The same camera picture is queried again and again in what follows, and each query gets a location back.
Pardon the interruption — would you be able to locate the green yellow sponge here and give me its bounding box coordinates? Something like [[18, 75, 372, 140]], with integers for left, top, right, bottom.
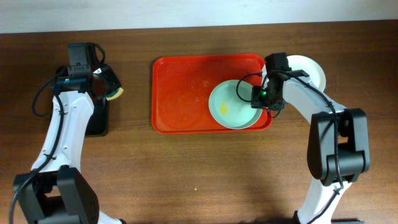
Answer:
[[106, 87, 124, 101]]

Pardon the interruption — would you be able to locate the light green plate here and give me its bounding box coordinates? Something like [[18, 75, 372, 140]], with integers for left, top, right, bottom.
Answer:
[[208, 80, 262, 129]]

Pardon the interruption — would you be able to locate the white plate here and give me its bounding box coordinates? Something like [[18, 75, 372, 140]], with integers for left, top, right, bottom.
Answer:
[[287, 55, 326, 92]]

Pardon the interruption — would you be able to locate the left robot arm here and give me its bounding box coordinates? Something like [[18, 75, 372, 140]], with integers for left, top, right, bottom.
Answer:
[[8, 64, 124, 223]]

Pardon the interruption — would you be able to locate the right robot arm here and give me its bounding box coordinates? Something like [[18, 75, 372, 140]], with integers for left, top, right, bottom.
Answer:
[[250, 70, 370, 223]]

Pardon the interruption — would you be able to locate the black tray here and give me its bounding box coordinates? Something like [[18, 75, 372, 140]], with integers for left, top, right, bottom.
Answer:
[[54, 65, 109, 138]]

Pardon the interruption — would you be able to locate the red plastic tray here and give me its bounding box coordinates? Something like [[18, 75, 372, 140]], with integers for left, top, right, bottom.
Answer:
[[152, 54, 265, 134]]

